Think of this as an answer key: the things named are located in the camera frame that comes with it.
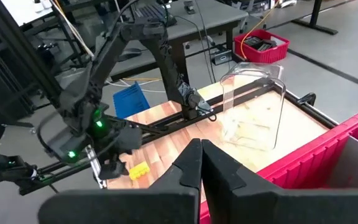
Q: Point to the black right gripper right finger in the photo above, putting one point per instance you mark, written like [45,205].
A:
[275,208]

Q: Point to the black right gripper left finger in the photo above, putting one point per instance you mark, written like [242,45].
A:
[120,207]

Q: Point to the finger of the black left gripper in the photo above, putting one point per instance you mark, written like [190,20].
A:
[113,169]

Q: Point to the large red plastic bin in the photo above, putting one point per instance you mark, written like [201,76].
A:
[306,161]

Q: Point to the clear plastic tray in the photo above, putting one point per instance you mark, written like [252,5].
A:
[253,124]

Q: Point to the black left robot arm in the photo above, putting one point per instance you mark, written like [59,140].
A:
[166,68]

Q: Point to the yellow toy brick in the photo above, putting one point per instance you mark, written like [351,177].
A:
[139,171]

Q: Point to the blue plastic bin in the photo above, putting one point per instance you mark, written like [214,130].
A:
[129,101]

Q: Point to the grey mouse platform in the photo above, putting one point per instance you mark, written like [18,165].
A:
[148,67]

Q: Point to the black computer mouse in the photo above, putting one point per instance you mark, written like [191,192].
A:
[129,54]

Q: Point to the black keyboard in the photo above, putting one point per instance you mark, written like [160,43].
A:
[154,14]

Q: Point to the grey power box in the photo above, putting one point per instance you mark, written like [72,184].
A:
[222,57]

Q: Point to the black bar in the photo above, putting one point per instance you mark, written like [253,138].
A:
[11,37]

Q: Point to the small red crate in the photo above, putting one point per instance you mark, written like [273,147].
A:
[266,56]

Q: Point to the grey desk top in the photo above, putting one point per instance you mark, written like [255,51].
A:
[216,15]

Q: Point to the black electronic box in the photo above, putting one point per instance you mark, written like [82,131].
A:
[267,45]
[252,41]

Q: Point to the black desk leg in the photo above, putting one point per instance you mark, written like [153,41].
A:
[315,18]

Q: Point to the aluminium rail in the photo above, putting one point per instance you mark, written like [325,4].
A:
[95,168]

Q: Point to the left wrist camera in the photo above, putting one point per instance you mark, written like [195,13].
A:
[64,146]

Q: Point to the black camera unit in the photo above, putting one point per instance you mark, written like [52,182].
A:
[5,171]

